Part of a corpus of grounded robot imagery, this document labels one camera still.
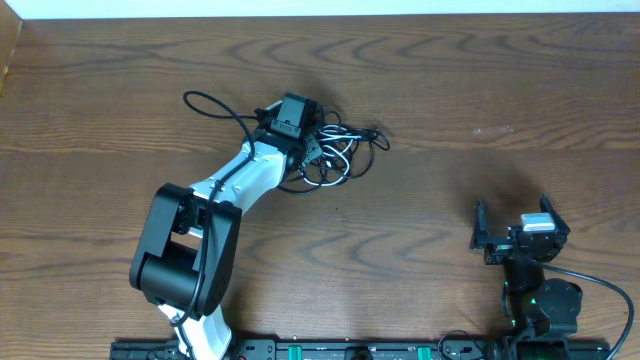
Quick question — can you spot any white usb cable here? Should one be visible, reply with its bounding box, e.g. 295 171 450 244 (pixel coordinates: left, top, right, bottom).
302 124 364 188

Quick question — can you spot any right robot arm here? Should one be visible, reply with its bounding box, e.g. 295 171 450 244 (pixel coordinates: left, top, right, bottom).
470 196 583 359

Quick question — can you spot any black usb cable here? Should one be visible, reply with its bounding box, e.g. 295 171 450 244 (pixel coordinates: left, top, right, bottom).
277 109 392 195

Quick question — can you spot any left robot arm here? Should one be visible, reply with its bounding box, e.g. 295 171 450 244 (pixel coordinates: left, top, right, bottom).
129 93 322 359

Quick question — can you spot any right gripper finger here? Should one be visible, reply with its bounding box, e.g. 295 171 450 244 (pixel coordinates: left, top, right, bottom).
473 200 489 246
539 194 569 235

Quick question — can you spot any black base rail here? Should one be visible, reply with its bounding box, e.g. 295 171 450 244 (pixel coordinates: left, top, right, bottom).
109 339 611 360

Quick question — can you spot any clear tape piece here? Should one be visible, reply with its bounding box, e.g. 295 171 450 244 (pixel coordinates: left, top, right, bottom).
473 126 514 136

